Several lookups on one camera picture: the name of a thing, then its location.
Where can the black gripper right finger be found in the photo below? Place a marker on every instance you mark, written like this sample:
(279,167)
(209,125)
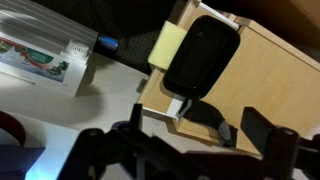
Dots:
(256,127)

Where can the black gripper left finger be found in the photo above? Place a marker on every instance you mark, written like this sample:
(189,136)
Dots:
(136,116)

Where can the light wooden cabinet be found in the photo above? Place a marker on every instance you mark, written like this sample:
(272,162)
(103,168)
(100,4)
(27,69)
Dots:
(266,73)

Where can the black and grey handheld device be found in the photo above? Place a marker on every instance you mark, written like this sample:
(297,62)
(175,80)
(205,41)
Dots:
(205,114)

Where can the yellow sponge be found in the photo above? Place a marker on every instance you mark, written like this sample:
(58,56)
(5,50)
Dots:
(167,45)

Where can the white carton with printed label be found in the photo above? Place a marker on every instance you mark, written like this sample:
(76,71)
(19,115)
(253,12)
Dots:
(61,71)

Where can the white radiator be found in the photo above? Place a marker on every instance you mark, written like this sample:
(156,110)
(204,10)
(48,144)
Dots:
(42,27)

